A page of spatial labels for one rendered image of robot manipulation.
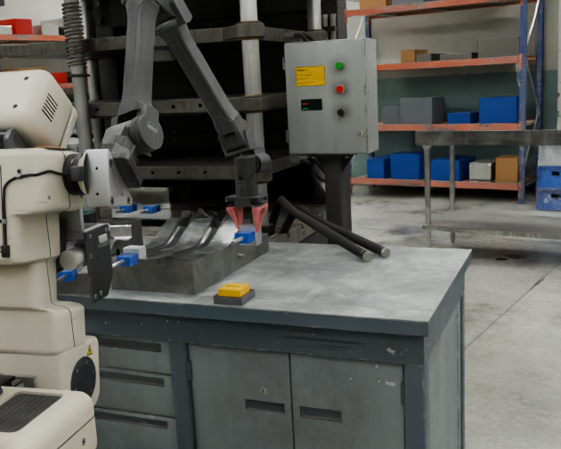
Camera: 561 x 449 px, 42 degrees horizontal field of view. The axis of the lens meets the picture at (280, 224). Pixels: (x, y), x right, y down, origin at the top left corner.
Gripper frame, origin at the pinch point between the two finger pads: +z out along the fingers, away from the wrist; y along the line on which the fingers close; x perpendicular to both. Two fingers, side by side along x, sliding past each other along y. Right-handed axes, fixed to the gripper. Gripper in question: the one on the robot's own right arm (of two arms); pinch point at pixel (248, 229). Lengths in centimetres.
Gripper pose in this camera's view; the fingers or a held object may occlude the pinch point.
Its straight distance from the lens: 198.9
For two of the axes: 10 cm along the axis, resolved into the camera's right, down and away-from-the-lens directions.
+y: -9.2, -0.2, 3.9
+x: -3.8, 1.8, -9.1
